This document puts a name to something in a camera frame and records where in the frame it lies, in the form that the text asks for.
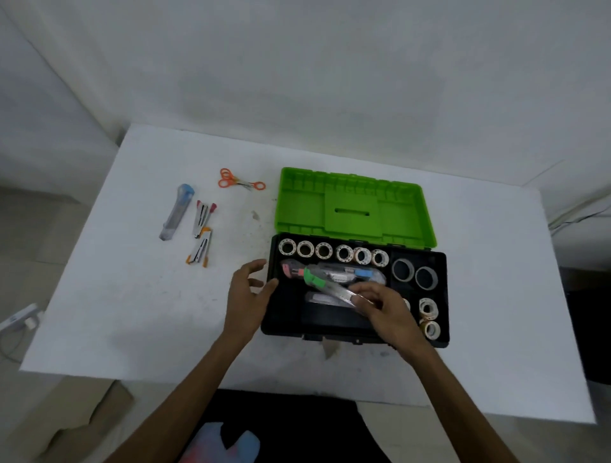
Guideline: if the person's left hand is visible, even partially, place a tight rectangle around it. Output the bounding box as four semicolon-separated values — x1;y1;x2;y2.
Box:
221;259;279;347

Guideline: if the person's right hand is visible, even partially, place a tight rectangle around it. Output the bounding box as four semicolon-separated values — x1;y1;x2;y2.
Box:
351;281;433;366

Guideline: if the black toolbox tray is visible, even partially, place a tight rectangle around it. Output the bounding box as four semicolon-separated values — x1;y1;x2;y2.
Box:
263;233;449;345

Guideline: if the black tape roll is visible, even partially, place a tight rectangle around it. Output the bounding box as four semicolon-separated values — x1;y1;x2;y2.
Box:
414;266;439;291

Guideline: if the dark tape roll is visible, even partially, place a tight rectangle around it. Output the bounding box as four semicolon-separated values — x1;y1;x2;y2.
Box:
391;258;415;282

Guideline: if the pink capped utility knife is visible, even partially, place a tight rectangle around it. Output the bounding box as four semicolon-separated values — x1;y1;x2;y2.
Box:
280;259;316;282

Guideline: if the green utility knife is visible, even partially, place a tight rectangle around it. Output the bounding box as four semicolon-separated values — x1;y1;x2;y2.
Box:
303;268;381;311

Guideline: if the pink stapler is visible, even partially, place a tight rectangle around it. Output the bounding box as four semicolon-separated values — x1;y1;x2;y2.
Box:
192;200;218;239

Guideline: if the black toolbox with green lid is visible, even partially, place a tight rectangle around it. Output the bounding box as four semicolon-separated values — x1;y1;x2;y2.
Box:
260;167;451;349

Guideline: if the person's left forearm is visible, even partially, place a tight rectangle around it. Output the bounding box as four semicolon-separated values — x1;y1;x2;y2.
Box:
104;331;249;463

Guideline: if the person's right forearm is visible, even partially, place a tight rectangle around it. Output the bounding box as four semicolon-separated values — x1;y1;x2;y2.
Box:
405;343;519;463

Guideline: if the person's black clothing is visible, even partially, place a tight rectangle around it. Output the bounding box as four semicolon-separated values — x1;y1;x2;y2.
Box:
179;389;392;463

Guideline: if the brown cardboard piece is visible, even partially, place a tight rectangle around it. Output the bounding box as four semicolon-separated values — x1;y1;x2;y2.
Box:
14;379;134;463

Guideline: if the white power strip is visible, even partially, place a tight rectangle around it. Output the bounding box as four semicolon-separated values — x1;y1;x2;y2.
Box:
0;303;39;333

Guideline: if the black wall cable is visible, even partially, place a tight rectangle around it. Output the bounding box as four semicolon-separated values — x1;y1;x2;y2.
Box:
549;209;611;230

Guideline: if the white power cable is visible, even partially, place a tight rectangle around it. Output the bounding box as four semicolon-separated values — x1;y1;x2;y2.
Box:
0;329;25;366

